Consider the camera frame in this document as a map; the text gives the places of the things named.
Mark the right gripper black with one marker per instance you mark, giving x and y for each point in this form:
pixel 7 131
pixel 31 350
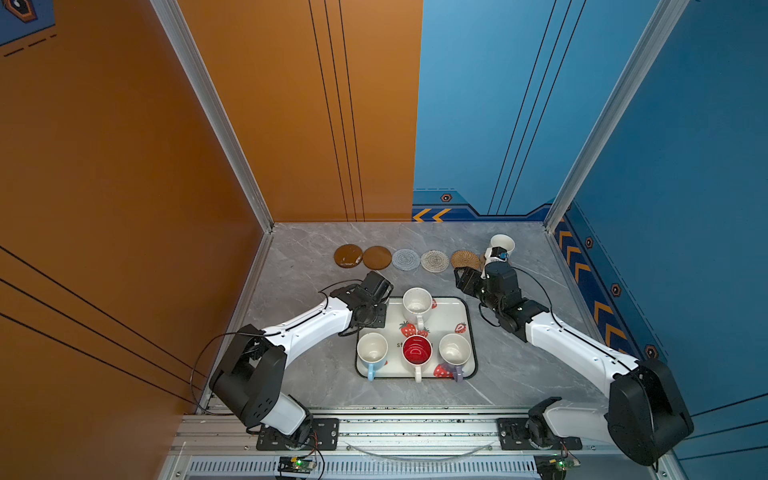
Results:
pixel 470 277

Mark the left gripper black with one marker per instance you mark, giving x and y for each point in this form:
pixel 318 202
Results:
pixel 381 321

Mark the woven rattan round coaster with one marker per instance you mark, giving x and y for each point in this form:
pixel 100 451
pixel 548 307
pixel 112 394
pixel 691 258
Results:
pixel 466 259

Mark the multicolour woven rope coaster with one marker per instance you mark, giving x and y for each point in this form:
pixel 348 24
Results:
pixel 435 261

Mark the white speckled mug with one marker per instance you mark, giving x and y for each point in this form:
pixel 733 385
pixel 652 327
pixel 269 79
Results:
pixel 417 304

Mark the light brown wooden round coaster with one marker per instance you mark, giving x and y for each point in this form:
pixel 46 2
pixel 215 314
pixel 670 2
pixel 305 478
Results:
pixel 377 258

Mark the dark brown wooden round coaster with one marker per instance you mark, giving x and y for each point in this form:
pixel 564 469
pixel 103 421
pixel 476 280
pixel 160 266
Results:
pixel 348 256

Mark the grey woven rope coaster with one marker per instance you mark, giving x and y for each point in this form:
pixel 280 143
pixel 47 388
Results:
pixel 406 260

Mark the purple handled mug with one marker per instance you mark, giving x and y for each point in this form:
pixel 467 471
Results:
pixel 455 351

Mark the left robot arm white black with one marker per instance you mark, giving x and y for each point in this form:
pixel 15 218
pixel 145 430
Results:
pixel 248 379

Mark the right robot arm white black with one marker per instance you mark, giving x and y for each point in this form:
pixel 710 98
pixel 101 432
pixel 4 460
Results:
pixel 645 416

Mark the light blue mug front left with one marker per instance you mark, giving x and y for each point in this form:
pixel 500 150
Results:
pixel 372 350

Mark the white strawberry tray black rim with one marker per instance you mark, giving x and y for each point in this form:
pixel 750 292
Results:
pixel 448 329

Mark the red interior mug front middle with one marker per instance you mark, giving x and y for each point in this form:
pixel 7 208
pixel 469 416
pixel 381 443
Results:
pixel 417 352

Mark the left green circuit board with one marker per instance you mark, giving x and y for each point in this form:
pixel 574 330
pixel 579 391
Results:
pixel 296 467

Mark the green circuit board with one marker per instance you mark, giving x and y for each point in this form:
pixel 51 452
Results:
pixel 555 468
pixel 296 467

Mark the right green circuit board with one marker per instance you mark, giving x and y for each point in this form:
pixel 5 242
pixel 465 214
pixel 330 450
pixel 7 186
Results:
pixel 555 468

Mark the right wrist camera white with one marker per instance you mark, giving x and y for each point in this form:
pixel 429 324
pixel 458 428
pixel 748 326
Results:
pixel 495 254

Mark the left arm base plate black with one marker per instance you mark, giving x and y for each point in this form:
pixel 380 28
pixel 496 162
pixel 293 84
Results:
pixel 317 432

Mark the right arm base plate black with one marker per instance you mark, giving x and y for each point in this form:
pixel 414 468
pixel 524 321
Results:
pixel 510 433

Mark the aluminium front rail frame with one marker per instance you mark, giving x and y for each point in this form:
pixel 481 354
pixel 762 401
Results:
pixel 390 443

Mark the right aluminium corner post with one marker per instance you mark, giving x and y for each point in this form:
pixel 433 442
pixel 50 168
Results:
pixel 655 35

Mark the aluminium corner post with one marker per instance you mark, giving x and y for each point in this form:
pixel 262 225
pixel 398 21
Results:
pixel 655 35
pixel 176 29

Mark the left aluminium corner post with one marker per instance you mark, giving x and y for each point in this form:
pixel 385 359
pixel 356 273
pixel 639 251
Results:
pixel 176 29

